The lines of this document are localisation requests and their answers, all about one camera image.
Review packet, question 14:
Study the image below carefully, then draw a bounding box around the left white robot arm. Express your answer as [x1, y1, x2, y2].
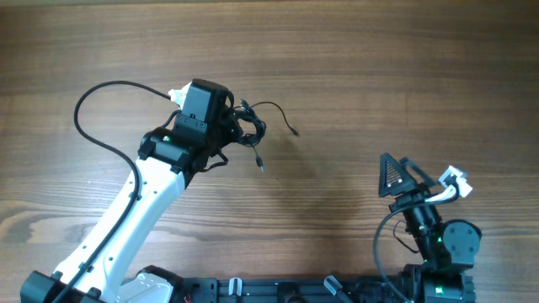
[20, 79, 240, 302]

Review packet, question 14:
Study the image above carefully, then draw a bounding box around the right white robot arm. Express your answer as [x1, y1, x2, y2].
[373, 153, 483, 302]

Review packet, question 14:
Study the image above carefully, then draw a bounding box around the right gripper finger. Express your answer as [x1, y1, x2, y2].
[399, 157, 436, 188]
[378, 153, 419, 198]

